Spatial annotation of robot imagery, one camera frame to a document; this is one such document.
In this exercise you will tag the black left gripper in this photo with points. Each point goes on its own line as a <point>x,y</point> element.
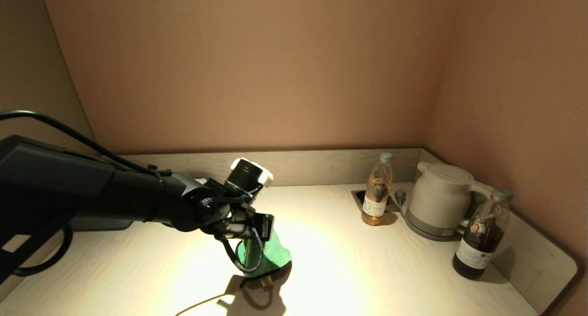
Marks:
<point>245,224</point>

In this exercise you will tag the green microfibre cloth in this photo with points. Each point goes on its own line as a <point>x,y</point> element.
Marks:
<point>275,254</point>

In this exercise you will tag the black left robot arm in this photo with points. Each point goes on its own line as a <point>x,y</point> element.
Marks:
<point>92,192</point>

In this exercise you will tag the black recessed table socket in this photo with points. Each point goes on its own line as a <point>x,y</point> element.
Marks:
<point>358,195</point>

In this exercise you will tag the light tea plastic bottle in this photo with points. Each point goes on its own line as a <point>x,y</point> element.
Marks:
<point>376,194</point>

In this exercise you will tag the grey-blue tissue box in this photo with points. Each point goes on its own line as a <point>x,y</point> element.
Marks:
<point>101,224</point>

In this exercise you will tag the grey kettle base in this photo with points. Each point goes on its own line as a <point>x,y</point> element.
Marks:
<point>431,233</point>

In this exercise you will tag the white electric kettle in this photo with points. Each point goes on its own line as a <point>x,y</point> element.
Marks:
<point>440,194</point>

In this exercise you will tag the dark tea plastic bottle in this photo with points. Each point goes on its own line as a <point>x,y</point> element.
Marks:
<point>480,245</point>

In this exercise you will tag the black wrist camera white cap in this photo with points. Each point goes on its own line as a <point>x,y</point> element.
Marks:
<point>248,173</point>

